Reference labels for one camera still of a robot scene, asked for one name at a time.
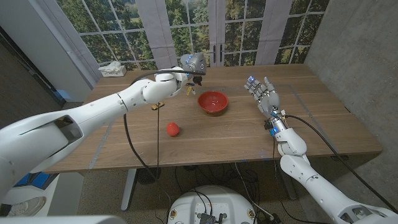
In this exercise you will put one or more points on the white sneaker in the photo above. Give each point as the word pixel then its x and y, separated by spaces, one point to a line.
pixel 28 207

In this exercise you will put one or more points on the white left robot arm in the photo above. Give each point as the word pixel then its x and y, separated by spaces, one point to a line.
pixel 93 115

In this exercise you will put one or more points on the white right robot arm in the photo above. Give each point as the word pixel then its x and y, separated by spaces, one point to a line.
pixel 311 180

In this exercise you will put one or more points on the blue black foot pedal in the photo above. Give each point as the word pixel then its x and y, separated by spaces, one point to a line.
pixel 40 180

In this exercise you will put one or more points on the white tissue box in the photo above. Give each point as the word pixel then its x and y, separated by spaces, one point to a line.
pixel 113 71

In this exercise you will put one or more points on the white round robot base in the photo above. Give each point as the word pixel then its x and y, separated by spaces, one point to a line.
pixel 217 199

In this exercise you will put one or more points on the red tomato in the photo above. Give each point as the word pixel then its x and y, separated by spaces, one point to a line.
pixel 173 129

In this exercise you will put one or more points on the round black floor fan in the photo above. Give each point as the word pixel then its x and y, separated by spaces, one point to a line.
pixel 148 175

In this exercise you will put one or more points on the light blue tape piece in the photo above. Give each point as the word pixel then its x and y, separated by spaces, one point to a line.
pixel 63 94

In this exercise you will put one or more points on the red bowl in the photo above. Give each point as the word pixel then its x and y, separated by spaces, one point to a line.
pixel 213 101

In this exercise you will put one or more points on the black table bracket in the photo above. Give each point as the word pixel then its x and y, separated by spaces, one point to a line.
pixel 340 158

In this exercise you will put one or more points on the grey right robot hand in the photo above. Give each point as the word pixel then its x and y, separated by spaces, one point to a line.
pixel 268 99

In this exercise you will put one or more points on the dark grey table leg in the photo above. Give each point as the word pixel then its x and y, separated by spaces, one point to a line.
pixel 287 183

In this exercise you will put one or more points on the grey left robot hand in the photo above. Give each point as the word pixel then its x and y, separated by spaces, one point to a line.
pixel 196 62

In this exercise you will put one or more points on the white table leg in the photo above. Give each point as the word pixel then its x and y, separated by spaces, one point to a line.
pixel 127 193

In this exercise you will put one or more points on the printed window backdrop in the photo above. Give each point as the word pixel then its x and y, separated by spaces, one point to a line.
pixel 186 31

